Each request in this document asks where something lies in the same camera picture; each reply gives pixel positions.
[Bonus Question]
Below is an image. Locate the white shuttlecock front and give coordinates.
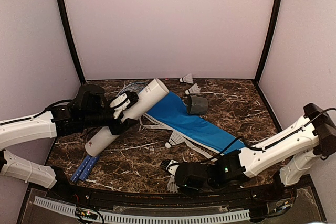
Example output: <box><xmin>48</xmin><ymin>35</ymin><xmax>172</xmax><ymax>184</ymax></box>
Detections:
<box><xmin>166</xmin><ymin>175</ymin><xmax>179</xmax><ymax>193</ymax></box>

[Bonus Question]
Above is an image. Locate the white slotted cable duct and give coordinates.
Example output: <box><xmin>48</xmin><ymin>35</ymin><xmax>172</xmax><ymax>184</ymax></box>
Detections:
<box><xmin>33</xmin><ymin>196</ymin><xmax>251</xmax><ymax>223</ymax></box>

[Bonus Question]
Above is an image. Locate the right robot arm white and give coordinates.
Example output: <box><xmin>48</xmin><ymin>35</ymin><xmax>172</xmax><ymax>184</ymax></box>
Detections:
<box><xmin>160</xmin><ymin>103</ymin><xmax>335</xmax><ymax>200</ymax></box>

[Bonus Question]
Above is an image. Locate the white shuttlecock back wall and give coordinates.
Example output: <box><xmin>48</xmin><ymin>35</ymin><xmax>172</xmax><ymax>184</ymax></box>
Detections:
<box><xmin>179</xmin><ymin>73</ymin><xmax>194</xmax><ymax>84</ymax></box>

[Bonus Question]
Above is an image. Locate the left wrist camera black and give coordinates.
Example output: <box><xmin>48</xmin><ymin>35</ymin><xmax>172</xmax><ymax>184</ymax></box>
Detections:
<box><xmin>72</xmin><ymin>84</ymin><xmax>105</xmax><ymax>113</ymax></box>

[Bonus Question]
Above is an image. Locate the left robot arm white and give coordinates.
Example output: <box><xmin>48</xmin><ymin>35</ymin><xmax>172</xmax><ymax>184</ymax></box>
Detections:
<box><xmin>1</xmin><ymin>91</ymin><xmax>139</xmax><ymax>201</ymax></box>

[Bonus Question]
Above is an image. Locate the blue badminton racket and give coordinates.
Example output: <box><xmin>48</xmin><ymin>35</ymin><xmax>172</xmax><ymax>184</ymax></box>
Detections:
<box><xmin>70</xmin><ymin>81</ymin><xmax>153</xmax><ymax>183</ymax></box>
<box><xmin>79</xmin><ymin>155</ymin><xmax>100</xmax><ymax>181</ymax></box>

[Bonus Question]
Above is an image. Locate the blue racket cover bag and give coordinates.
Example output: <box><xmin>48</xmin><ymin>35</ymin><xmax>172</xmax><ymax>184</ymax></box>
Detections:
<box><xmin>145</xmin><ymin>91</ymin><xmax>244</xmax><ymax>154</ymax></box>

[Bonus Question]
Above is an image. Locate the grey tube cap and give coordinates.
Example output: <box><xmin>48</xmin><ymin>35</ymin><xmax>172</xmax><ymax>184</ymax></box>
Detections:
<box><xmin>186</xmin><ymin>95</ymin><xmax>208</xmax><ymax>115</ymax></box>

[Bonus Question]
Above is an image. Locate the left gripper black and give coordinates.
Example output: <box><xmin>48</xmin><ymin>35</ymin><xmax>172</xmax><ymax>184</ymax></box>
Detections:
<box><xmin>82</xmin><ymin>99</ymin><xmax>139</xmax><ymax>135</ymax></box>

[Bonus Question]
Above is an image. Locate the white shuttlecock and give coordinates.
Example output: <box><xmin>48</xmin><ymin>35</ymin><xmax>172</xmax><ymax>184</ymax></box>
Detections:
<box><xmin>166</xmin><ymin>175</ymin><xmax>179</xmax><ymax>193</ymax></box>
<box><xmin>185</xmin><ymin>83</ymin><xmax>201</xmax><ymax>95</ymax></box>
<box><xmin>165</xmin><ymin>131</ymin><xmax>184</xmax><ymax>148</ymax></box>

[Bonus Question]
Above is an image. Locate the white shuttlecock tube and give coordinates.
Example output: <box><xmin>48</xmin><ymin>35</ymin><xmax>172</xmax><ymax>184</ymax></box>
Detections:
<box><xmin>85</xmin><ymin>78</ymin><xmax>169</xmax><ymax>156</ymax></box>

